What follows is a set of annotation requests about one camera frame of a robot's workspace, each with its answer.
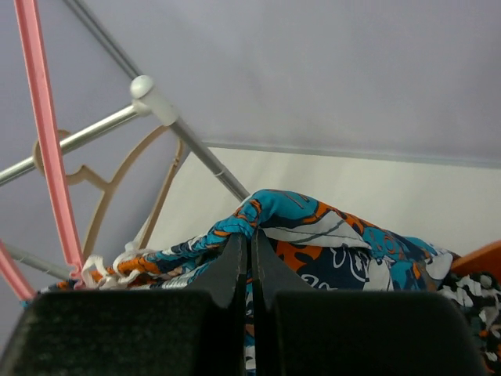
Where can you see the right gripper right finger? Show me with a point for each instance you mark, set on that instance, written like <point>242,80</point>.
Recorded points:
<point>300,330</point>

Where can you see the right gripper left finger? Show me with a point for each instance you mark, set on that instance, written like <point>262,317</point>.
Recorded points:
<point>196,330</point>

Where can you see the blue orange patterned shorts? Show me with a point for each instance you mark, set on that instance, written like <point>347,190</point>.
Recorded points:
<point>327,248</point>

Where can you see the beige wooden hanger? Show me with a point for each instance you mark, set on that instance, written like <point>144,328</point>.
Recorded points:
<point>109,188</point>

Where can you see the pink plastic hanger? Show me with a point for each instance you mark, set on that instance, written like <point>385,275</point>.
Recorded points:
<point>48,139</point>

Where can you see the orange black camouflage shorts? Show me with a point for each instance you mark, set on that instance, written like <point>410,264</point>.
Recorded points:
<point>477,296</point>

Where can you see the orange plastic basket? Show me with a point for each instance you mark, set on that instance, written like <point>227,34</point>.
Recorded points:
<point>485,259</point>

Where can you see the white clothes rack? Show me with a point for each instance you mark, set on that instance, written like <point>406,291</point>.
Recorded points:
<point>147,99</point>

